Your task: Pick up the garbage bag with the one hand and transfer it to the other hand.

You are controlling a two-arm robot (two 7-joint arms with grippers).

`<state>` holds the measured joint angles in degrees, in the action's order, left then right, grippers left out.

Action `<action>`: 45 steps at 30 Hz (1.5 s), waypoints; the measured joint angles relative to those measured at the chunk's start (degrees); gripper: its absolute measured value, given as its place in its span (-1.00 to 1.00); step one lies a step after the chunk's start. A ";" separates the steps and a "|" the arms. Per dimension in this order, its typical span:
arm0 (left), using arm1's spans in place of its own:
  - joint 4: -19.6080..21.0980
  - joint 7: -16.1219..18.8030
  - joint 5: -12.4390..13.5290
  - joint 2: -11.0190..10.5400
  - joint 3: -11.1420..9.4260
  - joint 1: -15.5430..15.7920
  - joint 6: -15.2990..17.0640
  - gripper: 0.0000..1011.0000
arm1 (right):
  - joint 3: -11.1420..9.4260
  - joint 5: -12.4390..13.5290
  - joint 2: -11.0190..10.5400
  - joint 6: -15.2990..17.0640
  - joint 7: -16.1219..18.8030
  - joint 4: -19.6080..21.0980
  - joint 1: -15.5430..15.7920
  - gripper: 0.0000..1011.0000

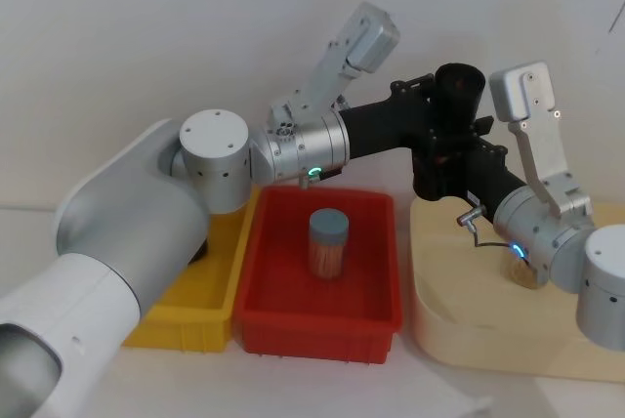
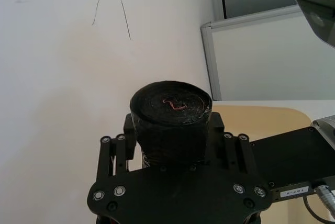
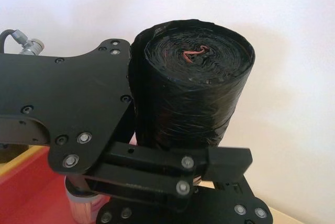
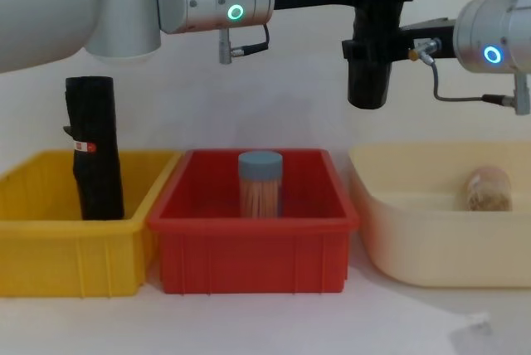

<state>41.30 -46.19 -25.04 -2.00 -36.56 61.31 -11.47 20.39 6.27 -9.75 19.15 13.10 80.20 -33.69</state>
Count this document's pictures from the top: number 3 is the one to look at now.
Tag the red box with cream rim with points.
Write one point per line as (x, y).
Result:
(26, 195)

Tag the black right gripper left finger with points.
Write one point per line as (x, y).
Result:
(117, 213)

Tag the pink cup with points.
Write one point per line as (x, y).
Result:
(79, 208)

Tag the black plastic bag roll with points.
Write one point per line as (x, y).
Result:
(188, 103)

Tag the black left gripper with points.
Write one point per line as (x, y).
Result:
(65, 95)

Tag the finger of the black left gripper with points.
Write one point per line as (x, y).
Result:
(146, 163)

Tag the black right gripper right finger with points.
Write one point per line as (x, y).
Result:
(248, 208)

